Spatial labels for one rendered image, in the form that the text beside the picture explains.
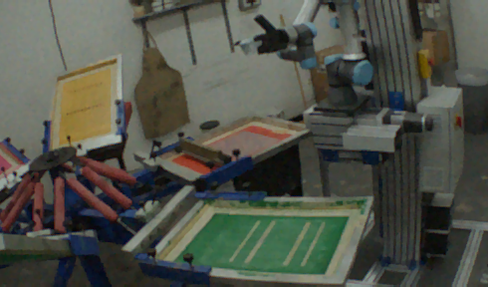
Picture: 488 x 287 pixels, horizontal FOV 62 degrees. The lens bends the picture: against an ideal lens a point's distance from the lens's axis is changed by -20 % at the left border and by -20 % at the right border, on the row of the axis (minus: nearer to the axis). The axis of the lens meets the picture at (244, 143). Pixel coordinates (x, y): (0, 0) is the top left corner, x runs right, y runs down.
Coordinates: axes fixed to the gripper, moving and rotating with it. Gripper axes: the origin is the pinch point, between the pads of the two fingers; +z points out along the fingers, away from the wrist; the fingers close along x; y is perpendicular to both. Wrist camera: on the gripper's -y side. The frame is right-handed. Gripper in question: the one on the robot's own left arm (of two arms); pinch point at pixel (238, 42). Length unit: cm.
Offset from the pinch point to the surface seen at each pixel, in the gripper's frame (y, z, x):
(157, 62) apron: 6, -62, 285
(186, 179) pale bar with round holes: 57, 17, 54
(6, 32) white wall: -73, 85, 261
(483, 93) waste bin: 109, -332, 103
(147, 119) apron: 56, -38, 288
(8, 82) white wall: -27, 94, 266
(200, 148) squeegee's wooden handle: 53, -5, 83
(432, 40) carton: 47, -321, 158
